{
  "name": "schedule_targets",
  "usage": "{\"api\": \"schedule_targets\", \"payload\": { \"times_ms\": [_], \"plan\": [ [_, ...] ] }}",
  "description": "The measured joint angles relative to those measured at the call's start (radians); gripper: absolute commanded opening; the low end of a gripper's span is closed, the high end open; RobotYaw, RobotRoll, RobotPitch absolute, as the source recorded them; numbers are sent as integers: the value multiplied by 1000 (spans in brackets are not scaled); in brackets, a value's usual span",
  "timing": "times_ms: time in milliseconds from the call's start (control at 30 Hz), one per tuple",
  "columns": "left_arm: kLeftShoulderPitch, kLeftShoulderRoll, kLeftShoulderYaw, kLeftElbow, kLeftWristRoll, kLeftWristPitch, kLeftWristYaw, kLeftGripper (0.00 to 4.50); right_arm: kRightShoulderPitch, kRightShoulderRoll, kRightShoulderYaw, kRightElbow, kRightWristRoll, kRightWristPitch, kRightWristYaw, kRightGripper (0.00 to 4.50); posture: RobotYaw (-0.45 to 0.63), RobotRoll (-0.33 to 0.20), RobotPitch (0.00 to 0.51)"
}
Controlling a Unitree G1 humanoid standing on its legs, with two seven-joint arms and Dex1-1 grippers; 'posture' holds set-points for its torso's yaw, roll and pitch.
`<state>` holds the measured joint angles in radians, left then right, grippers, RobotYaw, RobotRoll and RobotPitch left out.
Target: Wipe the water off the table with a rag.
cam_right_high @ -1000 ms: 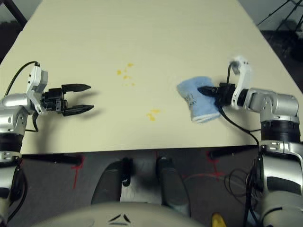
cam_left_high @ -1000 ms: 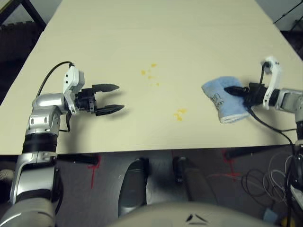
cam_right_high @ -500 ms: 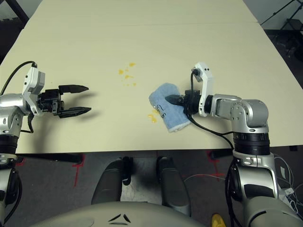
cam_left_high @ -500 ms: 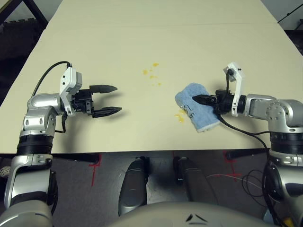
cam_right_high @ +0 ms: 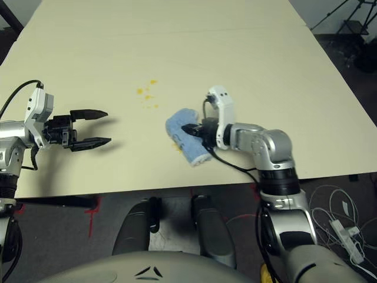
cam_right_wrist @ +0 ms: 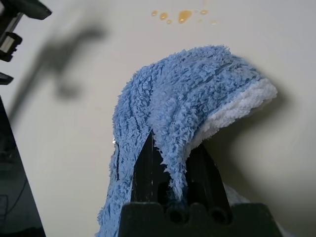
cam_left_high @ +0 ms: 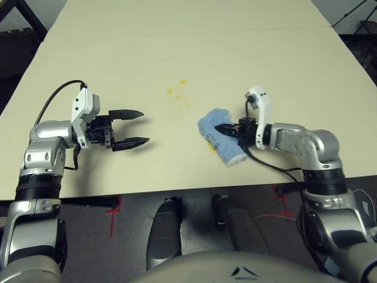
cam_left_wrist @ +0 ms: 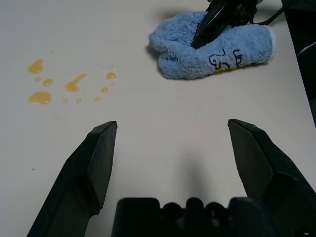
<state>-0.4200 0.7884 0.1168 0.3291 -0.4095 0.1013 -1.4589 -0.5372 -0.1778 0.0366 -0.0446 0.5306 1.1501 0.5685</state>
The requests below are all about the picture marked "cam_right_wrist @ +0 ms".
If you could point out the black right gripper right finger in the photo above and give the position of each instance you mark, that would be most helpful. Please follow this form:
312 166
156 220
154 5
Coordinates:
206 180

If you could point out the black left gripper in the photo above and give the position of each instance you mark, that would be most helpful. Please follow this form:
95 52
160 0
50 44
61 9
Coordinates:
10 40

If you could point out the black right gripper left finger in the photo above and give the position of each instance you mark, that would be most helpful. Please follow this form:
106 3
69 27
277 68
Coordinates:
145 177

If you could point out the blue fluffy rag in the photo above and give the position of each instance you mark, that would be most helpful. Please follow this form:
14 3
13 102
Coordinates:
185 81

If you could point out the small yellowish liquid drop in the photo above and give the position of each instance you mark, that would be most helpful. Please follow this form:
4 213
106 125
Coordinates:
214 22
154 12
169 21
163 16
204 11

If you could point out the large yellowish liquid puddle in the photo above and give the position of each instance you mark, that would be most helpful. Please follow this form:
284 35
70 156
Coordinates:
184 16

